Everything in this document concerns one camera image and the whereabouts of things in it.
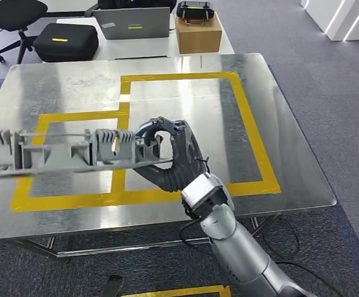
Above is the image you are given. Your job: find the black floor cable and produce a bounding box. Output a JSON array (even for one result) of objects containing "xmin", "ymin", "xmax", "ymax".
[{"xmin": 252, "ymin": 215, "xmax": 346, "ymax": 297}]

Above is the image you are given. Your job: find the cardboard box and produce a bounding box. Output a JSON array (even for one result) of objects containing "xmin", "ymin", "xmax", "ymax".
[{"xmin": 175, "ymin": 12, "xmax": 223, "ymax": 55}]

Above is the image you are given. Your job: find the black bag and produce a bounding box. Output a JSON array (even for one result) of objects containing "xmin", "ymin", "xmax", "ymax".
[{"xmin": 98, "ymin": 0, "xmax": 178, "ymax": 12}]

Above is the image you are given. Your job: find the silver plastic hubcap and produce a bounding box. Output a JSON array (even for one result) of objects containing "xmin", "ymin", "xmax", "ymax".
[{"xmin": 0, "ymin": 127, "xmax": 174, "ymax": 180}]

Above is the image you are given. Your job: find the black remote controller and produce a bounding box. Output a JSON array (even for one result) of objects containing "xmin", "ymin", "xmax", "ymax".
[{"xmin": 176, "ymin": 1, "xmax": 215, "ymax": 24}]

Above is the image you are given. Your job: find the yellow tape on workbench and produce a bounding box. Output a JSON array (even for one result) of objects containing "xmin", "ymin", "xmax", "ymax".
[{"xmin": 9, "ymin": 71, "xmax": 282, "ymax": 213}]

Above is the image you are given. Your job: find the black office chair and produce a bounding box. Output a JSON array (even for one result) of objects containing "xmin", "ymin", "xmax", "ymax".
[{"xmin": 0, "ymin": 0, "xmax": 48, "ymax": 65}]

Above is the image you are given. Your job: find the white furniture block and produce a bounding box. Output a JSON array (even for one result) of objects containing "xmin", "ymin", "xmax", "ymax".
[{"xmin": 300, "ymin": 0, "xmax": 359, "ymax": 42}]

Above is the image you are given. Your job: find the black carrying case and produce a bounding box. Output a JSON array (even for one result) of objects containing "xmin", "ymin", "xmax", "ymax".
[{"xmin": 33, "ymin": 22, "xmax": 100, "ymax": 63}]

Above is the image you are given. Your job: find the metal workbench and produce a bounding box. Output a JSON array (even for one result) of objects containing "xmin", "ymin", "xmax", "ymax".
[{"xmin": 0, "ymin": 53, "xmax": 338, "ymax": 260}]

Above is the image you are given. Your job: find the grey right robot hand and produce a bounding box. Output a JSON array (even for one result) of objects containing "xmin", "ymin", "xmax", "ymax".
[{"xmin": 133, "ymin": 116, "xmax": 209, "ymax": 194}]

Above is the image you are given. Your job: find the grey laptop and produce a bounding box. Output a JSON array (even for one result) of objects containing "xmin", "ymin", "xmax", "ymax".
[{"xmin": 92, "ymin": 7, "xmax": 171, "ymax": 41}]

